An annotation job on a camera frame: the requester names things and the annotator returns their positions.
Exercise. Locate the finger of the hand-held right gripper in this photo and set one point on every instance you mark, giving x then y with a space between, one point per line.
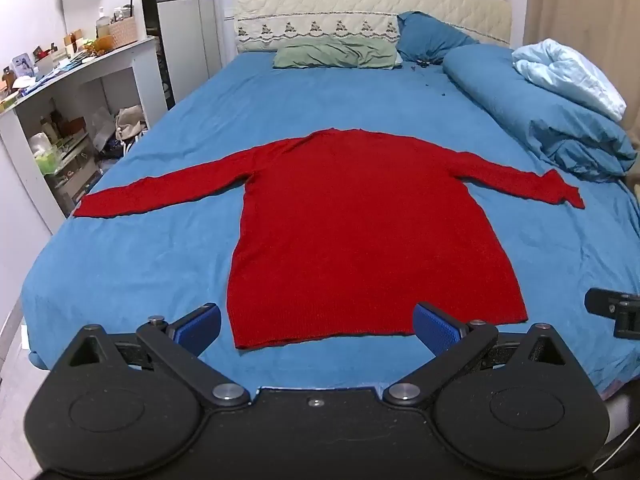
607 305

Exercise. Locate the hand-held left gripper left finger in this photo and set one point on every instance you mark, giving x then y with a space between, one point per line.
197 327

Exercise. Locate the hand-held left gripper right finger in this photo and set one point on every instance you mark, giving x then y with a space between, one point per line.
435 330

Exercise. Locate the red knit sweater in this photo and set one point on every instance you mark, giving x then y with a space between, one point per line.
360 230

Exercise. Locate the blue duvet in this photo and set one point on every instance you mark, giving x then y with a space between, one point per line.
540 120

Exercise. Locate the bed with blue sheet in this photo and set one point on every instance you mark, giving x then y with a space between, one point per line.
200 125

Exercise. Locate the beige bag on floor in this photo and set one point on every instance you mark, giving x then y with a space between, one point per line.
131 122

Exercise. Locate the light blue blanket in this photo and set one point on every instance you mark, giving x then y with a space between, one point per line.
570 75

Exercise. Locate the white desk shelf unit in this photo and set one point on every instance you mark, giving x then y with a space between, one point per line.
125 67

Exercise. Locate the blue pillow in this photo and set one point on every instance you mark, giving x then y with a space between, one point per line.
425 37

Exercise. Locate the grey and white wardrobe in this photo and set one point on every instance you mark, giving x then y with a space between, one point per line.
185 35

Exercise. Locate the green pillow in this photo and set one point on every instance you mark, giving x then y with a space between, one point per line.
335 53

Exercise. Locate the beige curtain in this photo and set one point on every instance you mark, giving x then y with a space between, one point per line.
580 5

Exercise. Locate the wicker basket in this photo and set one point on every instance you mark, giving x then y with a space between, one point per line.
123 31

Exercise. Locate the white bottle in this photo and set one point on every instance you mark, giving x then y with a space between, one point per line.
103 17

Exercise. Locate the cream quilted headboard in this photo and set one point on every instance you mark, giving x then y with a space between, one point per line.
370 5

